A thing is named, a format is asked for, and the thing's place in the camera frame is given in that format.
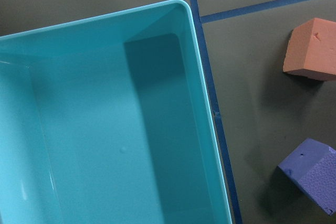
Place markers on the orange foam block left side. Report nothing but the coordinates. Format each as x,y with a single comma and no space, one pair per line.
311,50

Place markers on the purple foam block left side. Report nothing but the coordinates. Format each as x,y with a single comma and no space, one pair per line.
311,167

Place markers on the teal plastic bin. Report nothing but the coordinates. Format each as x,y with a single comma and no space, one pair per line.
107,120

